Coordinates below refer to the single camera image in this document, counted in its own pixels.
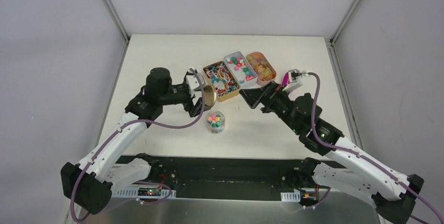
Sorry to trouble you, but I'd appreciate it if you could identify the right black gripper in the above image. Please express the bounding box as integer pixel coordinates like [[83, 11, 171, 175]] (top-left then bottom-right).
[[239, 80, 302, 134]]

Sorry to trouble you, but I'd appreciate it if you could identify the gold ring lid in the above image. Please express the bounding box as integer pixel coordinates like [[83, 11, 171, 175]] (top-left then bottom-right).
[[203, 85, 217, 108]]

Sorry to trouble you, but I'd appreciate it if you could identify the clear plastic cup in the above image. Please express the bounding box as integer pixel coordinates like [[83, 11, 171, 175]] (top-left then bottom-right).
[[206, 110, 226, 133]]

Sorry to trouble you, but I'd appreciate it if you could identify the magenta plastic scoop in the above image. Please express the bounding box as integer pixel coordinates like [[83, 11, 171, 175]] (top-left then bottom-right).
[[282, 72, 290, 86]]

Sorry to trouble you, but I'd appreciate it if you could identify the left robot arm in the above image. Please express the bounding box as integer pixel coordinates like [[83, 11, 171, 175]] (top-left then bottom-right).
[[61, 68, 205, 222]]

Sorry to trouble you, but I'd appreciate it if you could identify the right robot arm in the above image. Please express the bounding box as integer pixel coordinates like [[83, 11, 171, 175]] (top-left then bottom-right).
[[240, 81, 424, 223]]

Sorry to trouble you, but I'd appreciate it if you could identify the white tin of candies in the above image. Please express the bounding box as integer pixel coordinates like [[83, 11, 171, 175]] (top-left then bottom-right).
[[223, 51, 258, 88]]

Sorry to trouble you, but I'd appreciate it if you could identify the pink tin of gummies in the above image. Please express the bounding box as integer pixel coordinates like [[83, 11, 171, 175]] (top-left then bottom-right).
[[246, 52, 276, 86]]

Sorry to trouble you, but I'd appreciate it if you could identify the gold tin of lollipops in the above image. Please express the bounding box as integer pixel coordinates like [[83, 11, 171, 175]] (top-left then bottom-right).
[[203, 61, 240, 103]]

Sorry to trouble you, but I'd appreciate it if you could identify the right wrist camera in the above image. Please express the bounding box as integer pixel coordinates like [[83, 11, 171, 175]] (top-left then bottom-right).
[[283, 69, 307, 94]]

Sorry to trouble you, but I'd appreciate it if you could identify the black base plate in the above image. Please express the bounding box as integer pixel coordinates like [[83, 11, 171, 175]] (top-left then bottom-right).
[[146, 156, 317, 201]]

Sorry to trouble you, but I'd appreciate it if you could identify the left white cable duct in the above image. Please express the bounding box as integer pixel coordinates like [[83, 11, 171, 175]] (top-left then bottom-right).
[[112, 186, 176, 199]]

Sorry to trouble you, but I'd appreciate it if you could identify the white cable duct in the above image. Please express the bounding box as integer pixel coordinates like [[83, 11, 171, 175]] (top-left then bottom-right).
[[280, 191, 301, 203], [112, 186, 176, 199]]

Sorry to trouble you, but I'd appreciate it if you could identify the right white cable duct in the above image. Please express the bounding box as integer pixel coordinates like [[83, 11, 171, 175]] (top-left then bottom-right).
[[280, 191, 301, 203]]

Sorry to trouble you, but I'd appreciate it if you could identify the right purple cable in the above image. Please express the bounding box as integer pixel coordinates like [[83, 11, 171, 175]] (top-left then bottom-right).
[[295, 71, 444, 224]]

